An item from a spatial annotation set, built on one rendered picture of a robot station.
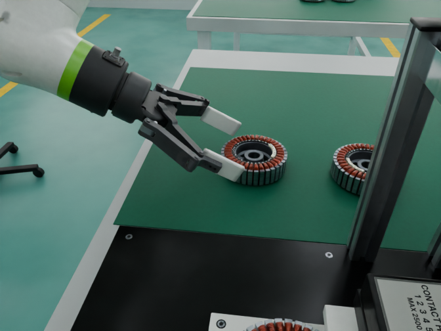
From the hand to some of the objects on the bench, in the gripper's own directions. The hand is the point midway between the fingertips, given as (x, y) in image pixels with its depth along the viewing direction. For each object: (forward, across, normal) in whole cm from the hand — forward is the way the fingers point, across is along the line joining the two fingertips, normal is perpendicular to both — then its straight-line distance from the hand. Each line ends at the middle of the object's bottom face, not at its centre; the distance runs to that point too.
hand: (232, 147), depth 64 cm
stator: (+5, 0, +2) cm, 5 cm away
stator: (+21, -3, -8) cm, 23 cm away
